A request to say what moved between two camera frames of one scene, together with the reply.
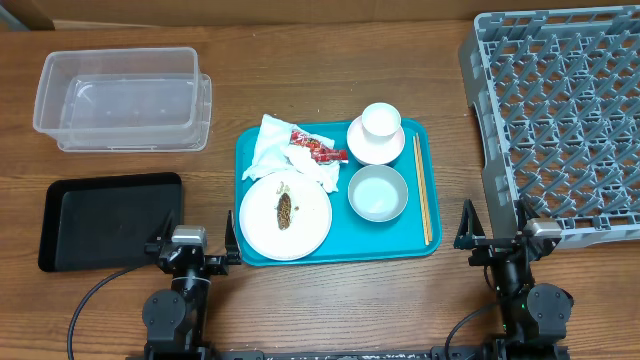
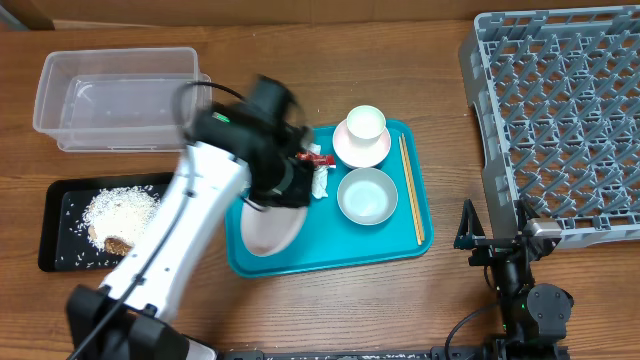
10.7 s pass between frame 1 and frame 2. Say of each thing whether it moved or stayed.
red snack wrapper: moved
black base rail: stayed
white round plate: moved
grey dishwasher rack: stayed
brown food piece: moved
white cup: moved
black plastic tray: stayed
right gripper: stayed
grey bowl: moved
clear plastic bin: stayed
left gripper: moved
